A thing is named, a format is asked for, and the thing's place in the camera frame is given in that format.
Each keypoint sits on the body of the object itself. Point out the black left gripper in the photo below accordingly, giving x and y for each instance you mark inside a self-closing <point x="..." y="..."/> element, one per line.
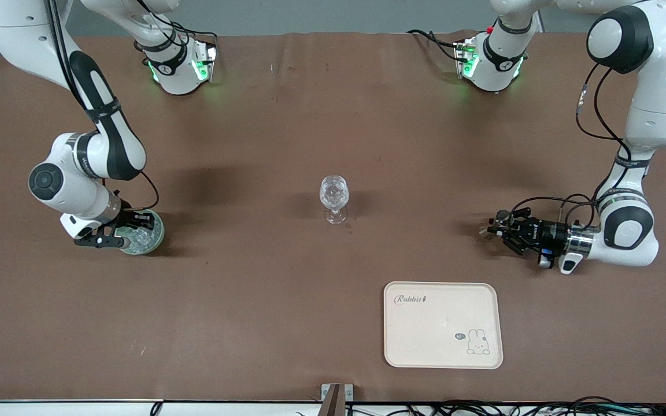
<point x="548" y="235"/>

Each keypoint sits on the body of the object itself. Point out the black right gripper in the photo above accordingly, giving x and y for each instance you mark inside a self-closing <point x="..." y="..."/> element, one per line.
<point x="131" y="218"/>

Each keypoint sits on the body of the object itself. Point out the small metal jigger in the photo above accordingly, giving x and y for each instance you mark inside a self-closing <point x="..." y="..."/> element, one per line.
<point x="492" y="229"/>

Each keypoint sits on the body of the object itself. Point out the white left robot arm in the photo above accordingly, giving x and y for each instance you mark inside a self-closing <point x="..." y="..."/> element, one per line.
<point x="651" y="104"/>

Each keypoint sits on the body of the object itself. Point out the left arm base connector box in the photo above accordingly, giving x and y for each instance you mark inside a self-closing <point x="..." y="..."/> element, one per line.
<point x="465" y="58"/>

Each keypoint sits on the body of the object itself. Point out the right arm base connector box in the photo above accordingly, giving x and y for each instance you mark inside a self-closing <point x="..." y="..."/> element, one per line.
<point x="208" y="60"/>

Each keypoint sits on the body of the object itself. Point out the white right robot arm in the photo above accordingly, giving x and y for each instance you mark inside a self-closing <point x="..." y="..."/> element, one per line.
<point x="107" y="133"/>

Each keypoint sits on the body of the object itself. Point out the clear ice cubes heap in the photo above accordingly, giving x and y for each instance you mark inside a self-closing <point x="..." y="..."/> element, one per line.
<point x="142" y="240"/>

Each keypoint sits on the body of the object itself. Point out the clear cut wine glass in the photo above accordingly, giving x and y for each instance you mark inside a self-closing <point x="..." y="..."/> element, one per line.
<point x="333" y="196"/>

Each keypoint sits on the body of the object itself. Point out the pale green ceramic bowl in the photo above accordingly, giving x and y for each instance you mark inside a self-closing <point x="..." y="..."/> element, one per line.
<point x="156" y="242"/>

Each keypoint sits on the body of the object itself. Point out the cream rabbit print tray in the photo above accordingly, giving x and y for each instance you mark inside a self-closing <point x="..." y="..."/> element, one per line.
<point x="425" y="335"/>

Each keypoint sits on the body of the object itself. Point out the brown table cover sheet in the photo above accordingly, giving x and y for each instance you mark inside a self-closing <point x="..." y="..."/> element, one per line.
<point x="252" y="300"/>

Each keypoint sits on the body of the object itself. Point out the metal table edge bracket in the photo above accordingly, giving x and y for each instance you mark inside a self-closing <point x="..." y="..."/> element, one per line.
<point x="336" y="398"/>

